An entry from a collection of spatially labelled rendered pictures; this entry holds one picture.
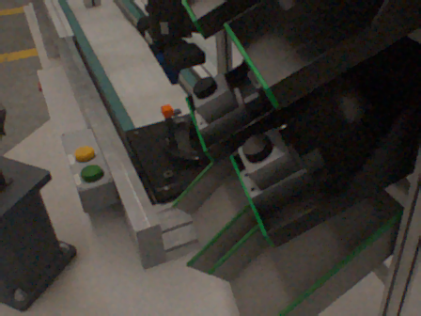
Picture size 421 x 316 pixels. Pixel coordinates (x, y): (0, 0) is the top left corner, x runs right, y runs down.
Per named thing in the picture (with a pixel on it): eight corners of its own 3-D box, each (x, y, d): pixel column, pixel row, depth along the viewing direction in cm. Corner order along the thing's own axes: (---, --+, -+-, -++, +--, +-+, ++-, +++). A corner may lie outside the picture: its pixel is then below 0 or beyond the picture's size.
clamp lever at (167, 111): (167, 143, 95) (163, 110, 90) (164, 138, 96) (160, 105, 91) (185, 138, 96) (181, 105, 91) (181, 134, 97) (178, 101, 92)
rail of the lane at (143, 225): (144, 270, 88) (134, 228, 81) (63, 68, 154) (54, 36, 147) (172, 260, 90) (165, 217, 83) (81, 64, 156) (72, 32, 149)
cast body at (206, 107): (210, 146, 61) (181, 107, 57) (204, 126, 64) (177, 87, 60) (269, 115, 59) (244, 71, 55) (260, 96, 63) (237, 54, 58)
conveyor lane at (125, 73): (167, 240, 93) (161, 202, 87) (83, 64, 156) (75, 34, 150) (295, 196, 101) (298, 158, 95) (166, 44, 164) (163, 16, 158)
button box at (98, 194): (84, 213, 95) (77, 190, 91) (66, 155, 110) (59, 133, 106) (119, 203, 97) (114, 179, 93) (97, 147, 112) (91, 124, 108)
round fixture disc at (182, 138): (176, 174, 92) (175, 165, 91) (153, 136, 102) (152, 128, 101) (242, 153, 96) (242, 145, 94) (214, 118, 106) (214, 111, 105)
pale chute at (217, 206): (210, 276, 70) (186, 266, 68) (192, 214, 81) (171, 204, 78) (352, 140, 61) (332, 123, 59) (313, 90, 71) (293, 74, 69)
